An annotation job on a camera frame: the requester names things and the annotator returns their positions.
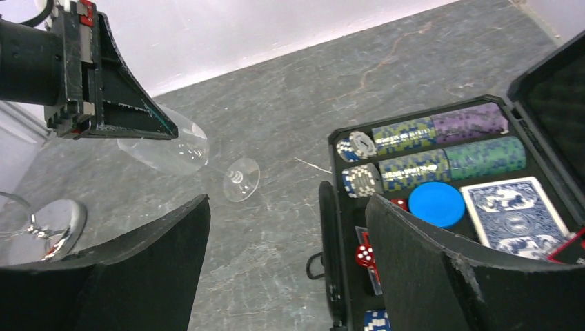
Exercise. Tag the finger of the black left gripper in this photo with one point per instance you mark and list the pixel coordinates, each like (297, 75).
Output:
(124, 108)

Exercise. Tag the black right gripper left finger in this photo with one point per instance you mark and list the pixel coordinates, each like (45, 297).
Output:
(145, 279)

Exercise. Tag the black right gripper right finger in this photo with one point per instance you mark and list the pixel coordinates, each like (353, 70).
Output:
(433, 279)

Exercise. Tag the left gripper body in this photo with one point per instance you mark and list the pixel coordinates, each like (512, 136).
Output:
(74, 24)

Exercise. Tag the clear wine glass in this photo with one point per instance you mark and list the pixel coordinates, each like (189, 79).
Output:
(190, 152)

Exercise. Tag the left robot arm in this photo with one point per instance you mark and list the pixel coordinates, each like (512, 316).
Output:
(29, 72)

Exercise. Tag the chrome wine glass rack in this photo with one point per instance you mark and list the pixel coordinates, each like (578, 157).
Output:
(50, 234)

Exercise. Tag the red dice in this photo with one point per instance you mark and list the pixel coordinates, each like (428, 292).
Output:
(364, 256)

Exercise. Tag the blue round dealer chip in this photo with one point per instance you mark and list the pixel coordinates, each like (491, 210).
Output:
(437, 203)

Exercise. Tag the blue playing card deck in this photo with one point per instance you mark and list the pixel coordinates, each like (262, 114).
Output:
(516, 217)

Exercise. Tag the black poker chip case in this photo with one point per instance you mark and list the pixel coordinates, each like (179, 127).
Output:
(536, 131)

